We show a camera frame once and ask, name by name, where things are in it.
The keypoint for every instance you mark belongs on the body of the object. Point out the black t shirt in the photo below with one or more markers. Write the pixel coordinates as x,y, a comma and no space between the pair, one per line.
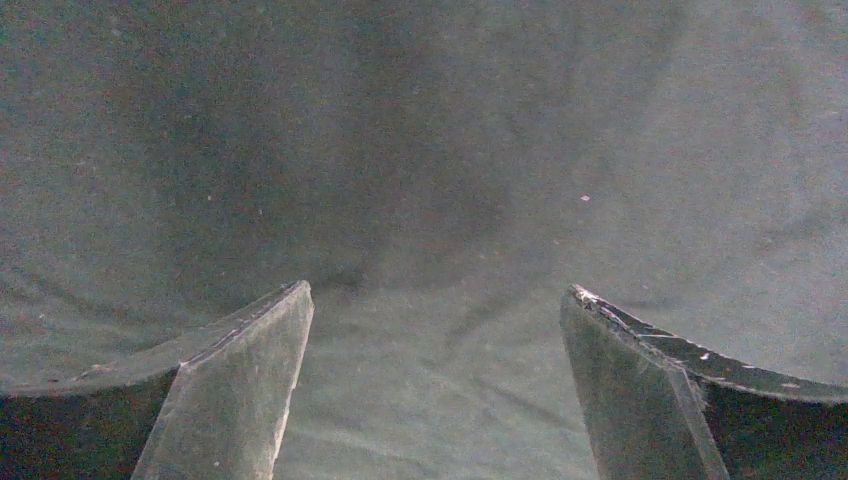
439,172

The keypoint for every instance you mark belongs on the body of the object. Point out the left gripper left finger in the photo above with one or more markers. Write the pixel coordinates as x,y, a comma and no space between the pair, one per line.
212,403

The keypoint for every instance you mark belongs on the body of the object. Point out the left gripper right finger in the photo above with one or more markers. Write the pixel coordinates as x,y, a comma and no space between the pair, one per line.
658,406

